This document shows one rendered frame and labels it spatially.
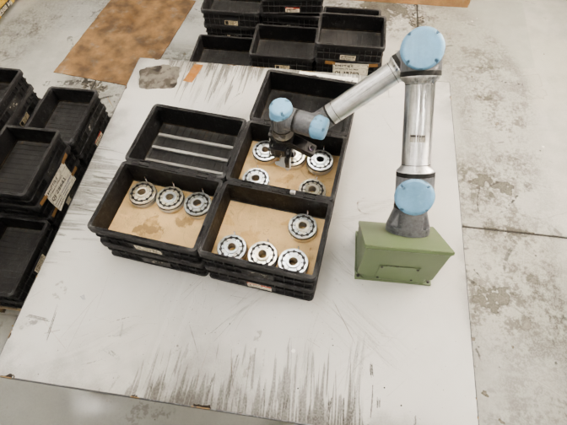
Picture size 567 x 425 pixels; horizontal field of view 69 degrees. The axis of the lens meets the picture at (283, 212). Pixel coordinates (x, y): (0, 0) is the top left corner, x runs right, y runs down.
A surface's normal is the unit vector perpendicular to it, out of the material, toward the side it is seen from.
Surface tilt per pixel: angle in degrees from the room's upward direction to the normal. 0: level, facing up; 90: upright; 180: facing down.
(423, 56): 40
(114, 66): 0
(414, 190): 54
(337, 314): 0
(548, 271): 0
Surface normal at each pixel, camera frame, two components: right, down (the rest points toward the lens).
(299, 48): -0.02, -0.51
